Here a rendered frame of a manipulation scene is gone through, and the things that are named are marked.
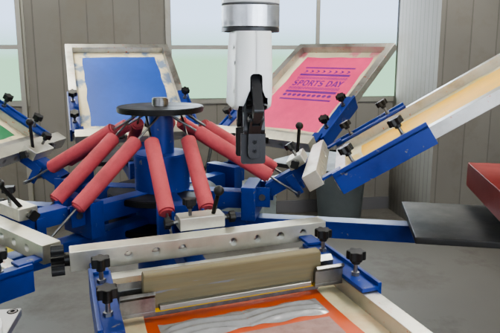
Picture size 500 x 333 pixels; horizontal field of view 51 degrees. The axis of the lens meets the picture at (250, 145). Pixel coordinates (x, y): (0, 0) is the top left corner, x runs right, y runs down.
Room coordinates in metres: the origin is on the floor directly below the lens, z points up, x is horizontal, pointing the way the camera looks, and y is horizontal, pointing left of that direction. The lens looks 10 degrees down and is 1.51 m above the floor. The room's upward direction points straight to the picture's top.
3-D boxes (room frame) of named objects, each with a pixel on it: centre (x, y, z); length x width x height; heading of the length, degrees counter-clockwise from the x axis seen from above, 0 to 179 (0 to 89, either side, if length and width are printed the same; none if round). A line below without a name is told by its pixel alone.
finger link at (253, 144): (0.66, -0.01, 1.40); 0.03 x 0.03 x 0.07; 9
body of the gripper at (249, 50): (0.70, 0.00, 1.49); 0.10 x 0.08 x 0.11; 9
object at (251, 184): (1.89, 0.32, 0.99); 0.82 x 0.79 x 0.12; 20
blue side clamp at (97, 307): (1.03, 0.31, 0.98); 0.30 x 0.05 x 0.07; 20
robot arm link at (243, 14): (0.70, 0.00, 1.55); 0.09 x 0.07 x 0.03; 9
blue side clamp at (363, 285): (1.22, -0.22, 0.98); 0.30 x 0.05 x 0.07; 20
